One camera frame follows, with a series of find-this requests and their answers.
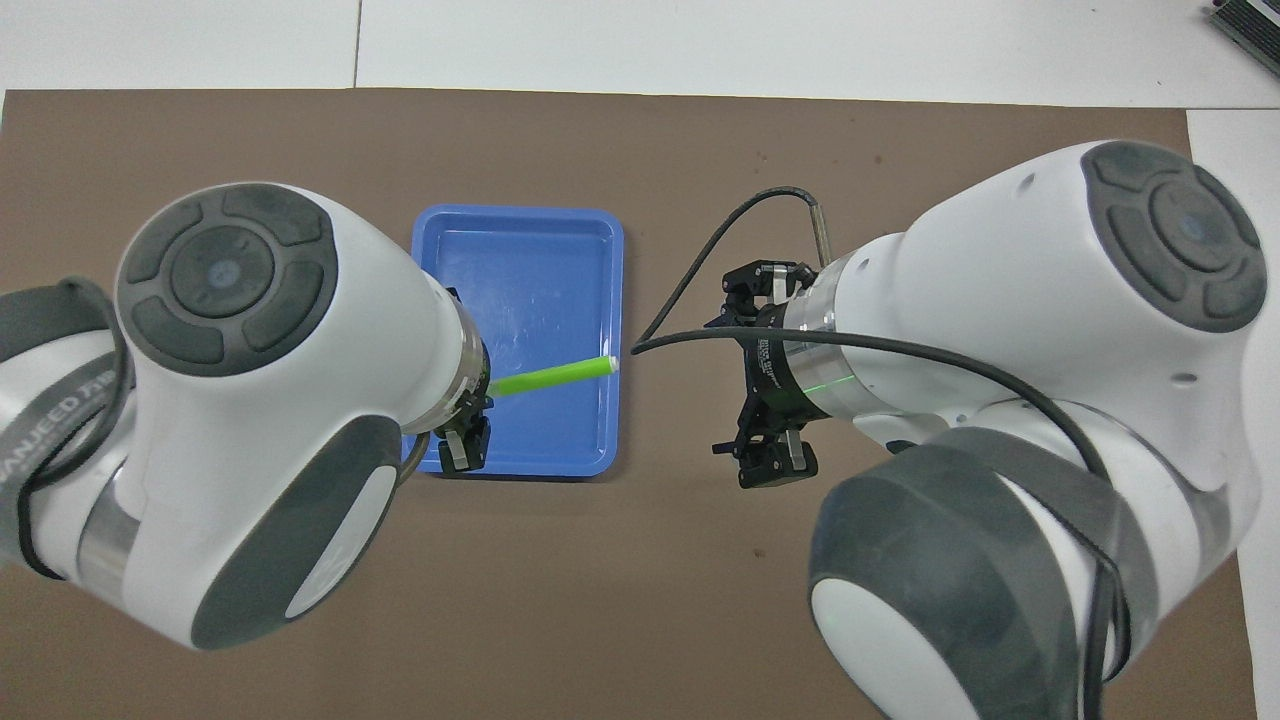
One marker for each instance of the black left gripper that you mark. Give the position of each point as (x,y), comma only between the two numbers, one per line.
(480,370)

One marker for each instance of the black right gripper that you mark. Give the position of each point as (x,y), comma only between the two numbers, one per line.
(770,365)

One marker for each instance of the green highlighter pen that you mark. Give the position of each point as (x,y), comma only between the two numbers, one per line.
(560,375)

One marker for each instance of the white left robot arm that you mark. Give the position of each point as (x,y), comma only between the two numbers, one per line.
(250,450)

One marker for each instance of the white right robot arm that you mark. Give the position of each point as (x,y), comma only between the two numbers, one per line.
(1000,300)

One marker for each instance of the blue plastic tray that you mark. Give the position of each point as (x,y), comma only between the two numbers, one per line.
(550,280)

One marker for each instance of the brown paper table mat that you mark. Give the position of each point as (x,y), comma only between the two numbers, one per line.
(620,600)

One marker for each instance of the grey ribbed device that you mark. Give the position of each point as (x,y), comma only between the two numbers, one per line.
(1255,20)

